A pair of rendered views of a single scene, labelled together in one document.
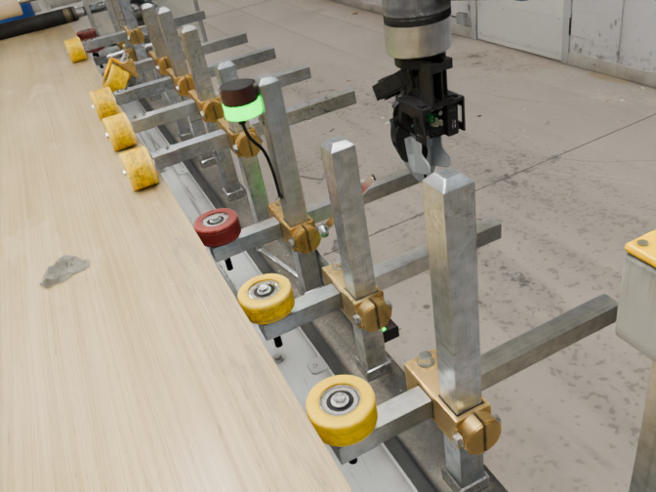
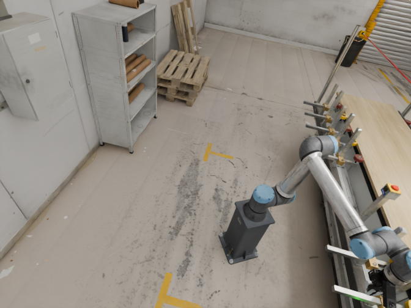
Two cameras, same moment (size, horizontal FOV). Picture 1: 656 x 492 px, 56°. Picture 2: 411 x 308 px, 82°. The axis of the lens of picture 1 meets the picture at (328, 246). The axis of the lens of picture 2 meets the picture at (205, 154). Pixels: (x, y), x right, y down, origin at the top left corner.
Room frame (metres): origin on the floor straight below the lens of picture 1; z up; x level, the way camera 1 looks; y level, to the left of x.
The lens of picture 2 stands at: (1.75, -0.81, 2.20)
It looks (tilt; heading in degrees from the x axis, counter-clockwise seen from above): 42 degrees down; 206
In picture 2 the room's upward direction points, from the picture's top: 11 degrees clockwise
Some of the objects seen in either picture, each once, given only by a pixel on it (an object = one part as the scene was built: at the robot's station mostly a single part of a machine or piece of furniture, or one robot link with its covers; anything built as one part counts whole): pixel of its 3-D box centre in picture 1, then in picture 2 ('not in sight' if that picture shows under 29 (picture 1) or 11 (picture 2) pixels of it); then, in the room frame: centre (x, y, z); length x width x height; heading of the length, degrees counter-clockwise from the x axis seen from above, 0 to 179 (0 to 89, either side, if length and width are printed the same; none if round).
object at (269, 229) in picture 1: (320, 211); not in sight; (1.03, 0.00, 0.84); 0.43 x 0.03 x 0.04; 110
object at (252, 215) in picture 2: not in sight; (256, 208); (0.49, -0.88, 0.65); 0.19 x 0.19 x 0.10
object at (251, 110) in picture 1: (242, 106); not in sight; (0.95, 0.09, 1.10); 0.06 x 0.06 x 0.02
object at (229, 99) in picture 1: (238, 92); not in sight; (0.95, 0.09, 1.13); 0.06 x 0.06 x 0.02
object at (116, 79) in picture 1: (115, 79); not in sight; (1.90, 0.54, 0.93); 0.09 x 0.08 x 0.09; 110
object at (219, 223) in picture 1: (223, 243); not in sight; (0.96, 0.19, 0.85); 0.08 x 0.08 x 0.11
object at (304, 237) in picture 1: (292, 225); not in sight; (0.99, 0.06, 0.85); 0.13 x 0.06 x 0.05; 20
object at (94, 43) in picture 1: (141, 30); not in sight; (2.43, 0.54, 0.95); 0.50 x 0.04 x 0.04; 110
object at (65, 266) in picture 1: (60, 266); not in sight; (0.89, 0.45, 0.91); 0.09 x 0.07 x 0.02; 137
